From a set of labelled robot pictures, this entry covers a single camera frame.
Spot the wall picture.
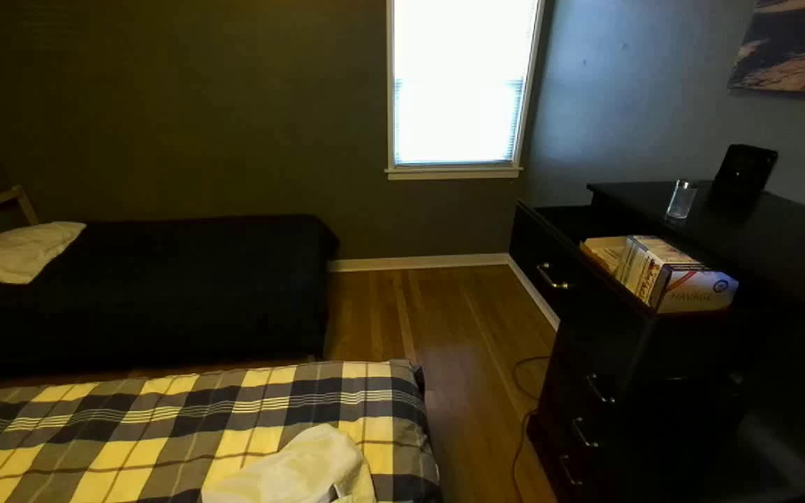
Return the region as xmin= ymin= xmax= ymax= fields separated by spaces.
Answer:
xmin=727 ymin=0 xmax=805 ymax=98

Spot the thin black floor cable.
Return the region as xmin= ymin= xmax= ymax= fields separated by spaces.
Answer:
xmin=505 ymin=351 xmax=554 ymax=503

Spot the bright white-framed window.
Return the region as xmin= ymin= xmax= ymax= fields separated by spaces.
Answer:
xmin=382 ymin=0 xmax=547 ymax=182

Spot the black dresser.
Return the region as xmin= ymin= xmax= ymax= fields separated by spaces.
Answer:
xmin=509 ymin=178 xmax=805 ymax=503

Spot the bed with black blanket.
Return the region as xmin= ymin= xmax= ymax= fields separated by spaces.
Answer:
xmin=0 ymin=211 xmax=341 ymax=384

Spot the black dresser drawer with books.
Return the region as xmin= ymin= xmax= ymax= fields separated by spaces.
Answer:
xmin=509 ymin=201 xmax=746 ymax=373

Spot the clear drinking glass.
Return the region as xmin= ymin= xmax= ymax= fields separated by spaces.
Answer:
xmin=661 ymin=175 xmax=702 ymax=222

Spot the silver drawer handle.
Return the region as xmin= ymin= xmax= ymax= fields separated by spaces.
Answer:
xmin=556 ymin=453 xmax=586 ymax=489
xmin=534 ymin=260 xmax=572 ymax=292
xmin=583 ymin=369 xmax=616 ymax=404
xmin=566 ymin=415 xmax=604 ymax=453

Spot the white pillow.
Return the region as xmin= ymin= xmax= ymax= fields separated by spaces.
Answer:
xmin=0 ymin=217 xmax=88 ymax=288

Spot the black upright device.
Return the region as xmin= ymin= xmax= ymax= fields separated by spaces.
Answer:
xmin=703 ymin=141 xmax=780 ymax=215

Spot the plaid bedspread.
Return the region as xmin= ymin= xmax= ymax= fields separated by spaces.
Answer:
xmin=0 ymin=356 xmax=444 ymax=503

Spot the white crumpled cloth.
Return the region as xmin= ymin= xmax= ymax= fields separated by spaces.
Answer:
xmin=197 ymin=421 xmax=380 ymax=503

